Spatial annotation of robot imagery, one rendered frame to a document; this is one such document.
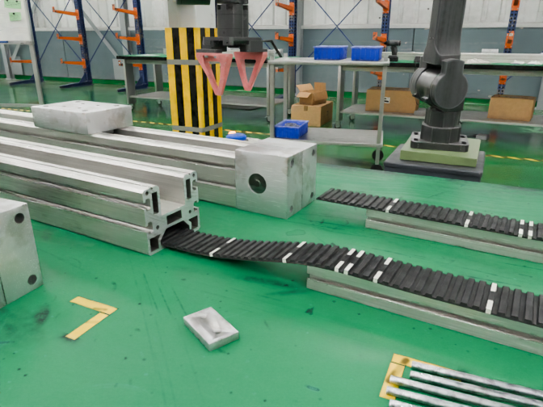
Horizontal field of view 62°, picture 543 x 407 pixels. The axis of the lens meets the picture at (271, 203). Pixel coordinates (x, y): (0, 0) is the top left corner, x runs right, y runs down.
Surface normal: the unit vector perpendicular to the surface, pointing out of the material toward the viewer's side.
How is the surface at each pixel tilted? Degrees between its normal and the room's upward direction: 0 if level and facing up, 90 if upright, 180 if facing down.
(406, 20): 90
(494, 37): 90
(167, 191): 90
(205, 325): 0
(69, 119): 90
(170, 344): 0
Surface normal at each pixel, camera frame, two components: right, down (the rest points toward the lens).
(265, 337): 0.00, -0.94
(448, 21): 0.18, 0.40
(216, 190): -0.50, 0.30
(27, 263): 0.92, 0.14
